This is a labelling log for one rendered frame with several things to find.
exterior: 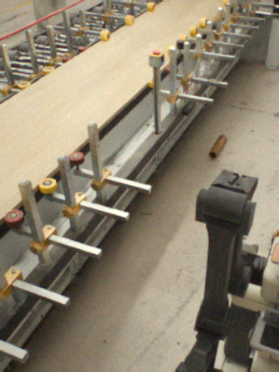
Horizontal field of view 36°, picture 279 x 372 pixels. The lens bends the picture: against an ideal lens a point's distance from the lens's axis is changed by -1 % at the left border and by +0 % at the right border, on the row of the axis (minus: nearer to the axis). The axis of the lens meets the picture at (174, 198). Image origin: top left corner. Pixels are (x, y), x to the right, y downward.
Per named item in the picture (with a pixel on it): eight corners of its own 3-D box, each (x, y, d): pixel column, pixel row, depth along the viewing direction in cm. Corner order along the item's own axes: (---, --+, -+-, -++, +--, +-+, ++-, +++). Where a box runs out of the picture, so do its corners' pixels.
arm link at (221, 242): (259, 195, 82) (204, 181, 85) (251, 214, 78) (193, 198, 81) (236, 324, 110) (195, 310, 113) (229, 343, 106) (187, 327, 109)
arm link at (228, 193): (268, 163, 86) (220, 152, 89) (248, 212, 78) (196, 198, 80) (250, 280, 119) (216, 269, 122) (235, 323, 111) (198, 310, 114)
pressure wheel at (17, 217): (7, 240, 188) (1, 220, 181) (12, 227, 194) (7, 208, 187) (25, 240, 188) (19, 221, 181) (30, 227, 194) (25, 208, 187)
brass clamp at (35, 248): (59, 236, 189) (57, 227, 186) (41, 256, 179) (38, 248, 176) (47, 232, 191) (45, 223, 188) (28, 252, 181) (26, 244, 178)
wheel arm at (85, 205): (129, 219, 198) (129, 212, 195) (125, 223, 195) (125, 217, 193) (49, 196, 210) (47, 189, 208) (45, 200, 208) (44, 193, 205)
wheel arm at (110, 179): (151, 192, 217) (151, 185, 215) (149, 195, 215) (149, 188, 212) (77, 173, 230) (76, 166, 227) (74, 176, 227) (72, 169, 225)
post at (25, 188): (51, 265, 192) (30, 178, 162) (47, 271, 189) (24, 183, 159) (45, 262, 193) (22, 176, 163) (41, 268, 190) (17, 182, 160)
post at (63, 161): (82, 236, 212) (68, 154, 182) (78, 240, 210) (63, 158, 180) (76, 233, 213) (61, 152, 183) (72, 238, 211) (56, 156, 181)
